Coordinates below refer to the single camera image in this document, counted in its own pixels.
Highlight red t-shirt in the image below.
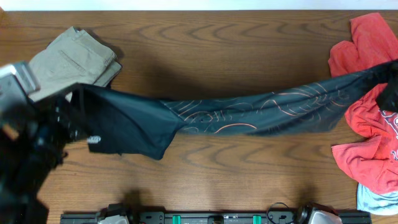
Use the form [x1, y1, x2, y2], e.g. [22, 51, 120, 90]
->
[328, 13, 397, 194]

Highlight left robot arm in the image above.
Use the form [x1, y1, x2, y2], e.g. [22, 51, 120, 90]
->
[1, 95, 90, 223]

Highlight black printed sports jersey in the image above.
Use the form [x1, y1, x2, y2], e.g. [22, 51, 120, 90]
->
[71, 61, 397, 160]

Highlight light blue garment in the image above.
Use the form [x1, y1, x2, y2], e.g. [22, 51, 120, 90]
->
[356, 184, 398, 216]

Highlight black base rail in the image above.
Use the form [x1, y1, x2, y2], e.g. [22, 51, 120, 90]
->
[60, 202, 372, 224]

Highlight folded khaki trousers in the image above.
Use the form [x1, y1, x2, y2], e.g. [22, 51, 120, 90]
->
[29, 27, 122, 101]

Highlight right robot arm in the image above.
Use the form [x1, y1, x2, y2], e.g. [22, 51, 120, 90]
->
[294, 202, 343, 224]

